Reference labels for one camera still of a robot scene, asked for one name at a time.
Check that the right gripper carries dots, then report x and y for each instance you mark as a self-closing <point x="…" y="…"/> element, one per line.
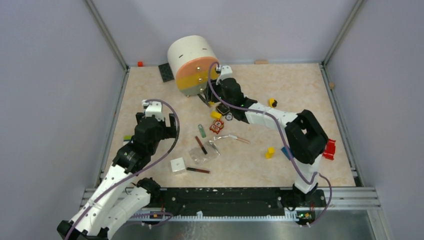
<point x="218" y="85"/>

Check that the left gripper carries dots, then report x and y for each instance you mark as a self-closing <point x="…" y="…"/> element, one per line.
<point x="168" y="131"/>

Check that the white round drawer organizer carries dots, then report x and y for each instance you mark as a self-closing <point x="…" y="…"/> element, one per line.
<point x="189" y="59"/>

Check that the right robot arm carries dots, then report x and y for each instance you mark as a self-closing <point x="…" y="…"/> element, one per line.
<point x="302" y="135"/>

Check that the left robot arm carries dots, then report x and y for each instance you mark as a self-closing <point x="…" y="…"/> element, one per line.
<point x="102" y="215"/>

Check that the green blue white block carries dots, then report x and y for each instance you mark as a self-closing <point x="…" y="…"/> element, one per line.
<point x="127" y="138"/>

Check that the black eyeliner pen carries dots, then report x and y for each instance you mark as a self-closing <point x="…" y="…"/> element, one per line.
<point x="203" y="100"/>

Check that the yellow cube block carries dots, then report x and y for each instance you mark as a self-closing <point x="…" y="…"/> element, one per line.
<point x="215" y="115"/>

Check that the wooden block on ledge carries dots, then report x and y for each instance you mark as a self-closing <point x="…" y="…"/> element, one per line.
<point x="261" y="62"/>

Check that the white cosmetic box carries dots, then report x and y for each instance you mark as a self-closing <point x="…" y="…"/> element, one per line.
<point x="178" y="166"/>

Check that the brown lip gloss tube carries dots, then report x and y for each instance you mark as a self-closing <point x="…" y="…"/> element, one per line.
<point x="201" y="145"/>

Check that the green tube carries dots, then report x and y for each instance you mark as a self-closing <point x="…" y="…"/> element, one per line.
<point x="202" y="131"/>

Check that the yellow block with black knob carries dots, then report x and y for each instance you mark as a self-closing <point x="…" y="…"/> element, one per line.
<point x="272" y="102"/>

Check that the clear plastic wrapper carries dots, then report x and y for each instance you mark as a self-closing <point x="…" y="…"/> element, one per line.
<point x="198" y="157"/>

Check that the dark red lipstick tube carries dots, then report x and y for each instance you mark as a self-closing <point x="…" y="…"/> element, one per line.
<point x="198" y="170"/>

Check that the black lego plate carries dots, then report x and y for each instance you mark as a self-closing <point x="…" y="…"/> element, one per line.
<point x="166" y="72"/>

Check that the blue lego brick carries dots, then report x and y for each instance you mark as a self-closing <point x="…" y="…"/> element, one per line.
<point x="285" y="153"/>

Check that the red plastic horseshoe toy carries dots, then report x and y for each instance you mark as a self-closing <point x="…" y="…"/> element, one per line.
<point x="330" y="150"/>

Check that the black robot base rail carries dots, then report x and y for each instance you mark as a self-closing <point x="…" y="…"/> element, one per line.
<point x="235" y="201"/>

